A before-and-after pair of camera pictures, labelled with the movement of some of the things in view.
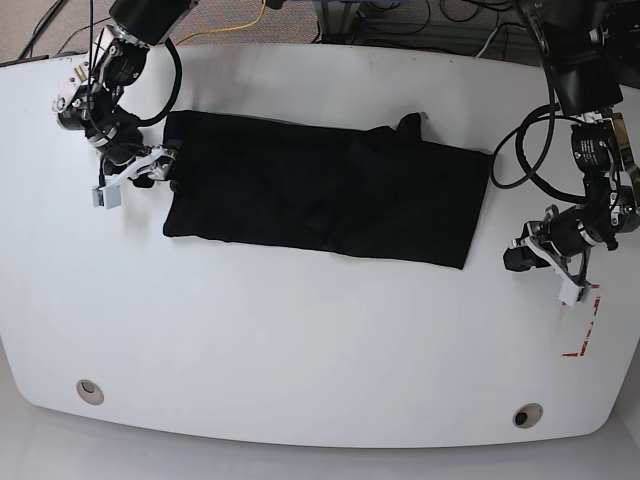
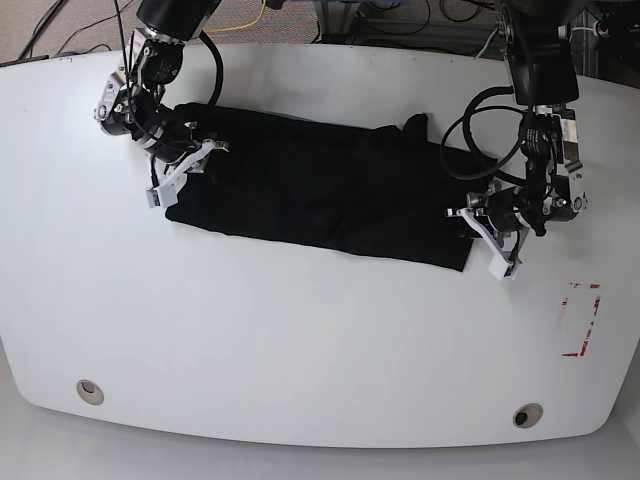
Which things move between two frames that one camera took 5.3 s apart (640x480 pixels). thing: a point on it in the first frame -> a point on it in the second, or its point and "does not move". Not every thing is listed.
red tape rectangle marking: (586, 337) does not move
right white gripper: (540, 253) -> (502, 258)
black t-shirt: (356, 189) does not move
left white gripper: (161, 160) -> (167, 194)
